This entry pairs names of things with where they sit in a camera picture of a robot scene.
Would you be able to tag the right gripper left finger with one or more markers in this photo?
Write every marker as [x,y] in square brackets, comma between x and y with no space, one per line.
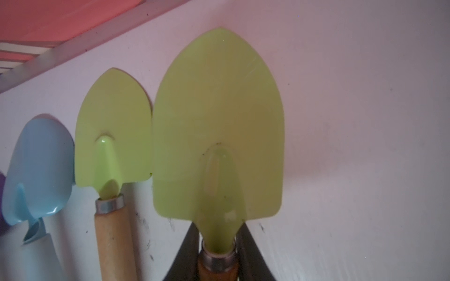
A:
[185,264]

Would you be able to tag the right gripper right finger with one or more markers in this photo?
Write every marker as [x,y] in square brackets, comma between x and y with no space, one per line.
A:
[252,266]

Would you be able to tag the green shovel wooden handle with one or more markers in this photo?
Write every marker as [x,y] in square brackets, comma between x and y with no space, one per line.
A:
[113,134]

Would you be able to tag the light blue shovel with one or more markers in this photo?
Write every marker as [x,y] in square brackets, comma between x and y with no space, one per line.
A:
[38,184]

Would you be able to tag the purple shovel pink handle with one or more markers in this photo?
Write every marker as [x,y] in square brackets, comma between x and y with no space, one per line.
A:
[3,225]

